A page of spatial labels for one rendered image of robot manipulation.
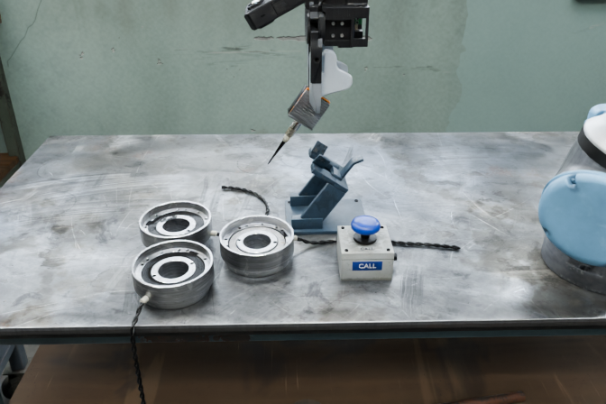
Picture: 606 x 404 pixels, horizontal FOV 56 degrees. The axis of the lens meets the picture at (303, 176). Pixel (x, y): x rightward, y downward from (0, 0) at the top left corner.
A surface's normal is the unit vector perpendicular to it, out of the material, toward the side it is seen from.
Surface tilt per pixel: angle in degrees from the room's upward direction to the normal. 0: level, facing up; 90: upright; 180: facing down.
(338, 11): 90
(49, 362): 0
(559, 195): 97
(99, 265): 0
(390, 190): 0
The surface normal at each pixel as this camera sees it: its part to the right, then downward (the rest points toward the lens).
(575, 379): 0.00, -0.89
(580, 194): -0.62, 0.45
